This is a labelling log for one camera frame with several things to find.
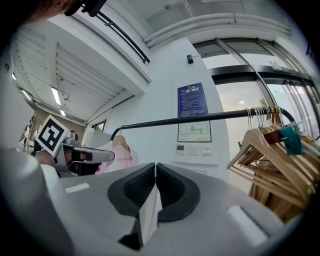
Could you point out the short ceiling light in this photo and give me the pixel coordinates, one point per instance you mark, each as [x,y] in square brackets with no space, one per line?
[62,112]

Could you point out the black clothes rack rail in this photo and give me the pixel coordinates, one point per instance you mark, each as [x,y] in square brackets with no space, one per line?
[190,119]

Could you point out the grey metal cabinet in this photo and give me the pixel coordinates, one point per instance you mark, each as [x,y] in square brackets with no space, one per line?
[97,140]

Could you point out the labelled white wall switch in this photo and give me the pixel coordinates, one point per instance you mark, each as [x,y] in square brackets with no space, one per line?
[206,151]

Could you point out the long ceiling light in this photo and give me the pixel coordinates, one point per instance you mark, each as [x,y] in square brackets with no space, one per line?
[56,95]

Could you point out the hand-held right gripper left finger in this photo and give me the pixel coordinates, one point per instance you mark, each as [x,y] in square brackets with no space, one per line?
[136,190]

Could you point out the person's left forearm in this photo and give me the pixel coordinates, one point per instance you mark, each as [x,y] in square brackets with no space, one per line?
[45,158]

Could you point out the black head camera mount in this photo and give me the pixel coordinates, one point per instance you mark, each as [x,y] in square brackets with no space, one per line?
[92,6]

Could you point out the white cloth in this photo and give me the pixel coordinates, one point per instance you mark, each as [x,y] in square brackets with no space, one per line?
[148,217]

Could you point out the plain white wall switch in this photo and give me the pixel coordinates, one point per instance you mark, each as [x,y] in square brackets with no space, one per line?
[192,150]

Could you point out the wall thermostat panel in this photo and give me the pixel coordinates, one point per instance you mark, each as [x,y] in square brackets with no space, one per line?
[180,148]

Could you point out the black framed glass door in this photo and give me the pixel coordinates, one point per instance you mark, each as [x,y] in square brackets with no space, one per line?
[250,68]

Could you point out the framed floor plan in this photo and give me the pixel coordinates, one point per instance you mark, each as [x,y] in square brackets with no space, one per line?
[194,132]

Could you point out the blue wall poster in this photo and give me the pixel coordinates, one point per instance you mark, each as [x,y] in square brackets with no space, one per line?
[192,100]

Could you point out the black wall camera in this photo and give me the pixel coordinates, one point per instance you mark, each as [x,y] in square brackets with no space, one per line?
[189,58]

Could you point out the wooden hanger with shirt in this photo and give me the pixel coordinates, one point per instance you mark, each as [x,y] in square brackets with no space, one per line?
[120,140]

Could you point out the black ceiling track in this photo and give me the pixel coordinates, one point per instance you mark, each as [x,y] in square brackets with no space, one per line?
[125,37]

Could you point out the white ceiling pipes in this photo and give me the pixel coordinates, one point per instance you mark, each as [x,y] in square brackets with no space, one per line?
[215,23]

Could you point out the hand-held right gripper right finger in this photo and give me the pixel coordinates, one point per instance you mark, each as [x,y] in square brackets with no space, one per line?
[175,195]

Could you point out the row of wooden hangers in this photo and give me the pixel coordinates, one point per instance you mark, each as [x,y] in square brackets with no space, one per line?
[272,155]

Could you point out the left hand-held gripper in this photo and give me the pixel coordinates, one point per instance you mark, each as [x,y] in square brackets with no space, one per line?
[51,135]

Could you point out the pink shirt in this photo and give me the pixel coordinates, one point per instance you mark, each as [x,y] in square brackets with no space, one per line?
[120,157]

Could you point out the teal hanger clip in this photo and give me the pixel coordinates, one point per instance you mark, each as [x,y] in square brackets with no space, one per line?
[291,141]

